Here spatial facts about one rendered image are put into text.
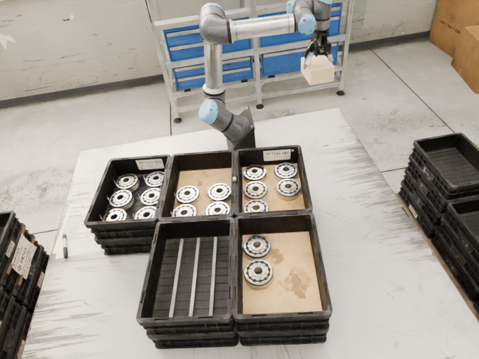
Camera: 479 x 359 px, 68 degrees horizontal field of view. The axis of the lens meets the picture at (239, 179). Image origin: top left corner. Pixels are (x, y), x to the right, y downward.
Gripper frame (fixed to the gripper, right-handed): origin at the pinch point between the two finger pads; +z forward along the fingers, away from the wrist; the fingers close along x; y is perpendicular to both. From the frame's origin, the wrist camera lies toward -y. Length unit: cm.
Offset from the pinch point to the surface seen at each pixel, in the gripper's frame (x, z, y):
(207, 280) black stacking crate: -71, 26, 91
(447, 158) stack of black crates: 75, 60, 24
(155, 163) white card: -87, 20, 28
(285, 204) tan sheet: -34, 26, 63
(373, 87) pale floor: 113, 109, -138
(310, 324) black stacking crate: -40, 25, 115
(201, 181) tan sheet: -68, 26, 40
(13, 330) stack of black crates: -176, 81, 63
